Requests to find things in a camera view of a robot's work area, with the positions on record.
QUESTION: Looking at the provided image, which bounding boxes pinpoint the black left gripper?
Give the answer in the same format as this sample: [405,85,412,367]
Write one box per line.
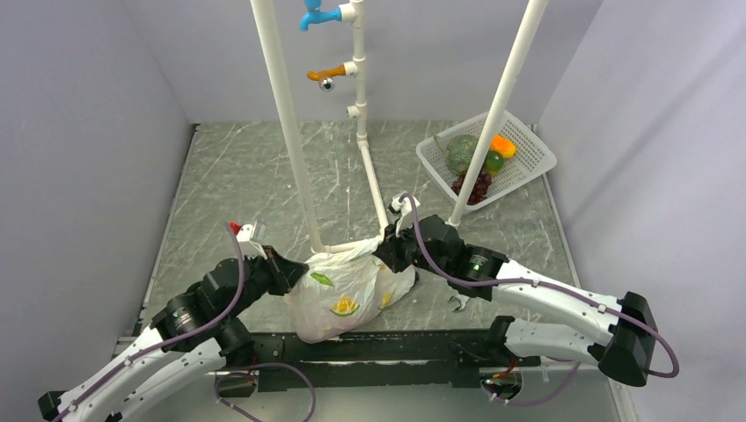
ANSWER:
[221,244,308,321]

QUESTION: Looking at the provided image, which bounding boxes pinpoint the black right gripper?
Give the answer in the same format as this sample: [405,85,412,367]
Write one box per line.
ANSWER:
[374,215,450,278]

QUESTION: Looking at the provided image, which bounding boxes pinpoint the white printed plastic bag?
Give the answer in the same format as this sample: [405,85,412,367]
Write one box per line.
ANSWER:
[283,238,417,344]

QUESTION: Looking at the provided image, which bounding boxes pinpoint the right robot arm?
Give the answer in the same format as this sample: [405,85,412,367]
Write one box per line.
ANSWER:
[374,215,660,387]

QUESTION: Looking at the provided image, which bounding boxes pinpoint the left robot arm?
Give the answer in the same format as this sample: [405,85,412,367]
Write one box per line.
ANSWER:
[38,246,309,421]

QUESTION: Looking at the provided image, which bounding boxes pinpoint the purple fake grapes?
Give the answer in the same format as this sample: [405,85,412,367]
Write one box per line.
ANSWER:
[451,170,492,205]

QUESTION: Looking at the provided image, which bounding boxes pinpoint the green fake melon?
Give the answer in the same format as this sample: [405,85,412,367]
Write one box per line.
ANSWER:
[444,135,479,176]

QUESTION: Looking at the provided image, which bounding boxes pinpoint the green fake lime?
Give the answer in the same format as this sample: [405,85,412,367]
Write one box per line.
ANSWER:
[483,150,506,175]

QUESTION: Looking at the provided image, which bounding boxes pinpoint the orange fake fruit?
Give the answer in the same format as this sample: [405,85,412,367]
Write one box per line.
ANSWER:
[490,135,517,159]

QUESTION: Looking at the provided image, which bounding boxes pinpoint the silver wrench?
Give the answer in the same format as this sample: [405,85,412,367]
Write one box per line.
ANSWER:
[448,294,470,312]

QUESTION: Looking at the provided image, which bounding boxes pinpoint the white plastic basket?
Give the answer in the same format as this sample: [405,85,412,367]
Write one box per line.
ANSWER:
[416,112,557,214]

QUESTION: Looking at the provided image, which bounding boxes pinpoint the silver metal ball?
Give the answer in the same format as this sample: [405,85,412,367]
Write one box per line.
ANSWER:
[318,77,335,92]

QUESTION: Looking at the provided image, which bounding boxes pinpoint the orange tap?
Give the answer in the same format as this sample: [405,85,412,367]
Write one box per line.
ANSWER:
[306,65,347,82]

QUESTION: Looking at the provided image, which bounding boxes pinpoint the blue tap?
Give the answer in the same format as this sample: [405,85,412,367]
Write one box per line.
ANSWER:
[299,0,343,32]

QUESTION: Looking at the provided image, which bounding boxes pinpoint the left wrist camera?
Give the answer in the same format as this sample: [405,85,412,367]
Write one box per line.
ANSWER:
[229,220,267,258]

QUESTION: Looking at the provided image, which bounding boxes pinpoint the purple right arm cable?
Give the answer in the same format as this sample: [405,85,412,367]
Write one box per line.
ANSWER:
[402,193,681,408]

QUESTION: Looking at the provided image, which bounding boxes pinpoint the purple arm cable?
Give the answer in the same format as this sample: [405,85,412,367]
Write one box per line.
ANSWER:
[51,223,318,422]
[402,193,681,408]

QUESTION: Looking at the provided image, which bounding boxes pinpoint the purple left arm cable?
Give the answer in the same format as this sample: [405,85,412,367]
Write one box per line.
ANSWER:
[51,223,318,422]

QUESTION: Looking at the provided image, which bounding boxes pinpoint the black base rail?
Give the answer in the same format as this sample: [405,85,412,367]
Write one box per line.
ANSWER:
[225,329,541,392]

